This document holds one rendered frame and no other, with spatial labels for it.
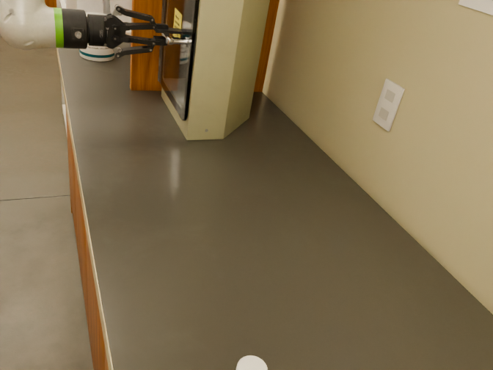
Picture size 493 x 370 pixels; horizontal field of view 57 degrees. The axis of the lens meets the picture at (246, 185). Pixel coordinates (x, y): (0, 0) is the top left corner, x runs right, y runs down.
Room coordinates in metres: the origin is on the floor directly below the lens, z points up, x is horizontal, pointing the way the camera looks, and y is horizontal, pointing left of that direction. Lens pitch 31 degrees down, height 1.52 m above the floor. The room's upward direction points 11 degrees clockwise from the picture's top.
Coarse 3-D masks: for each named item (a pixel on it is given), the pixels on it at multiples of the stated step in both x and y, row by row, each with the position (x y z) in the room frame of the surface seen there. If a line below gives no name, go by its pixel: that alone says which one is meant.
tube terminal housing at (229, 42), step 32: (224, 0) 1.16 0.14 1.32; (256, 0) 1.27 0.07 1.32; (224, 32) 1.17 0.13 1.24; (256, 32) 1.31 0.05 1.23; (224, 64) 1.17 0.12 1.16; (256, 64) 1.35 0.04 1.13; (192, 96) 1.14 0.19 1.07; (224, 96) 1.18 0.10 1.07; (192, 128) 1.14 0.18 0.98; (224, 128) 1.19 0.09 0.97
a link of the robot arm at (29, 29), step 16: (0, 0) 1.02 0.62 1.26; (16, 0) 1.02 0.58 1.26; (32, 0) 1.04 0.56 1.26; (0, 16) 1.01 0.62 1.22; (16, 16) 1.00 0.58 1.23; (32, 16) 1.02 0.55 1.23; (48, 16) 1.05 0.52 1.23; (0, 32) 1.01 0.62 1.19; (16, 32) 0.99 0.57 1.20; (32, 32) 1.01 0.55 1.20; (48, 32) 1.03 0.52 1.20; (32, 48) 1.03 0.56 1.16
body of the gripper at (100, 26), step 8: (88, 16) 1.11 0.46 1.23; (96, 16) 1.12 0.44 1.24; (104, 16) 1.13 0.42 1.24; (112, 16) 1.13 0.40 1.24; (96, 24) 1.10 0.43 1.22; (104, 24) 1.11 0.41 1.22; (112, 24) 1.13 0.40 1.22; (120, 24) 1.14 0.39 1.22; (96, 32) 1.09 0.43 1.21; (104, 32) 1.10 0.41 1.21; (112, 32) 1.13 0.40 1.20; (120, 32) 1.14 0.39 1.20; (96, 40) 1.09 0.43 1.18; (104, 40) 1.10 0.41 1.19; (112, 40) 1.13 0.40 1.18
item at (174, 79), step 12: (168, 0) 1.36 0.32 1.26; (180, 0) 1.25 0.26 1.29; (192, 0) 1.16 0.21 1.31; (168, 12) 1.35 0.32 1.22; (180, 12) 1.24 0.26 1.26; (192, 12) 1.15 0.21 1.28; (168, 24) 1.35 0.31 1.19; (192, 24) 1.14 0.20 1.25; (180, 36) 1.22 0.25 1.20; (192, 36) 1.14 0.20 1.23; (168, 48) 1.33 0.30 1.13; (180, 48) 1.21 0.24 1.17; (192, 48) 1.14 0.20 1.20; (168, 60) 1.32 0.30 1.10; (180, 60) 1.21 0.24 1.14; (192, 60) 1.14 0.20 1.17; (168, 72) 1.31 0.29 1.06; (180, 72) 1.20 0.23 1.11; (168, 84) 1.30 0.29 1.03; (180, 84) 1.19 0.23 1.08; (168, 96) 1.29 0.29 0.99; (180, 96) 1.18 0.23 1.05; (180, 108) 1.17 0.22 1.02
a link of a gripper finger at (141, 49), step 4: (124, 48) 1.16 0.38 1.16; (128, 48) 1.16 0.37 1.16; (132, 48) 1.16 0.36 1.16; (136, 48) 1.16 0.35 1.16; (140, 48) 1.17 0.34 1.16; (144, 48) 1.17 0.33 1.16; (148, 48) 1.17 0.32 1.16; (152, 48) 1.18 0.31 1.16; (120, 52) 1.14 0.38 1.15; (124, 52) 1.15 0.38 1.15; (128, 52) 1.15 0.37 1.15; (132, 52) 1.16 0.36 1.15; (136, 52) 1.16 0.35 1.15; (140, 52) 1.16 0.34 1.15; (144, 52) 1.17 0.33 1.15; (148, 52) 1.17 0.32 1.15; (116, 56) 1.14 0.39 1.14; (120, 56) 1.14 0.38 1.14
